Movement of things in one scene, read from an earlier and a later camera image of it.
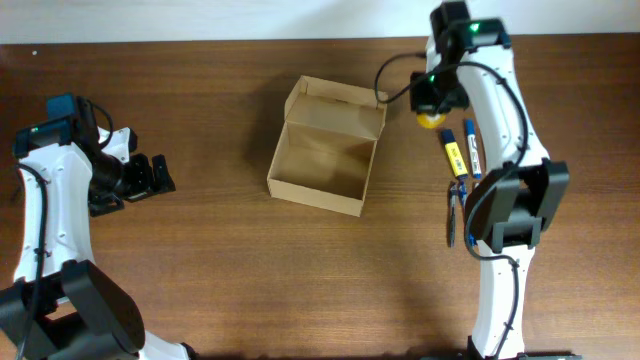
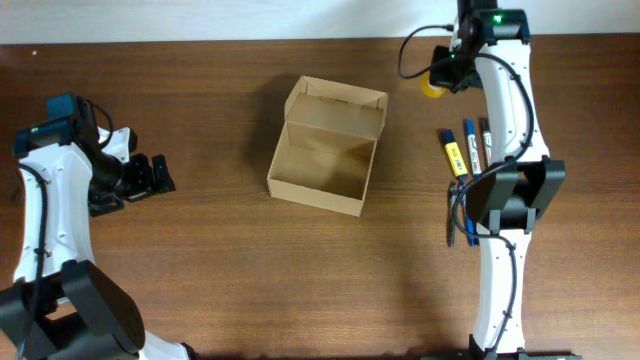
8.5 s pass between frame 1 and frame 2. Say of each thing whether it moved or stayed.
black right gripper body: moved
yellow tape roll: moved
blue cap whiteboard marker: stayed
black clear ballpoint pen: stayed
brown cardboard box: stayed
